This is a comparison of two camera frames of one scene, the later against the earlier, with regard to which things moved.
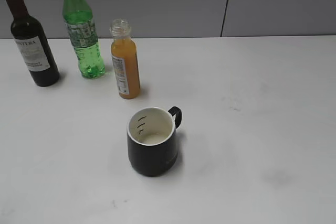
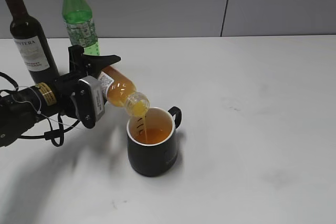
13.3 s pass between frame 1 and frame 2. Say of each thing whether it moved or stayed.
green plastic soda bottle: stayed
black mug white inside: stayed
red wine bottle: stayed
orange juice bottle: moved
